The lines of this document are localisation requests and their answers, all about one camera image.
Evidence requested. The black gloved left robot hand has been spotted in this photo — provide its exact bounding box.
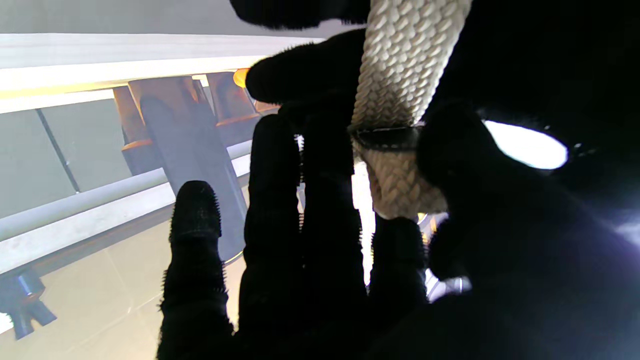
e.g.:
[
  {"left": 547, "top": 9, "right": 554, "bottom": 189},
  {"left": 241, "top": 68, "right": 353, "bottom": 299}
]
[{"left": 230, "top": 0, "right": 640, "bottom": 226}]

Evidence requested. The beige woven belt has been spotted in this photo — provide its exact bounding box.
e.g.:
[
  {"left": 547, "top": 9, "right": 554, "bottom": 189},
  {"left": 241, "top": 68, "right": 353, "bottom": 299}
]
[{"left": 349, "top": 0, "right": 473, "bottom": 221}]

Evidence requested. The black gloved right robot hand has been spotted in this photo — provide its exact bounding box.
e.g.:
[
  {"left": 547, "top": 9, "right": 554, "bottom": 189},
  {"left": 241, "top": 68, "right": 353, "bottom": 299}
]
[{"left": 156, "top": 102, "right": 640, "bottom": 360}]

